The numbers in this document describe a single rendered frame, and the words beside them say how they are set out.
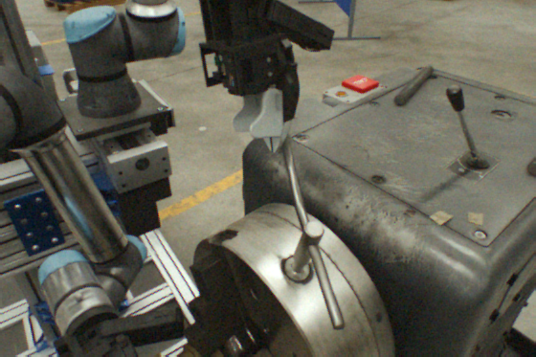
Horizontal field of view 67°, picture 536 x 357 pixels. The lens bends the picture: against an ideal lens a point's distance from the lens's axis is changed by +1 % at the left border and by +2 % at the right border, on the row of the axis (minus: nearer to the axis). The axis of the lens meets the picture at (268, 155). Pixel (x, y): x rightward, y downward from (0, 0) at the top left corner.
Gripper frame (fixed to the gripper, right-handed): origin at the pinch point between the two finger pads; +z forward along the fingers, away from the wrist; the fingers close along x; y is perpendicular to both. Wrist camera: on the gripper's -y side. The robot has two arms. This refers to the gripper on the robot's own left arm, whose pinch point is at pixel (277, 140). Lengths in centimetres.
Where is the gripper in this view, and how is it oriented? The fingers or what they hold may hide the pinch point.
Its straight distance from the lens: 52.9
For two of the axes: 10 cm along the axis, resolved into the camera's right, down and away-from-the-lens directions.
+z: 1.1, 9.0, 4.3
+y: -7.6, 3.5, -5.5
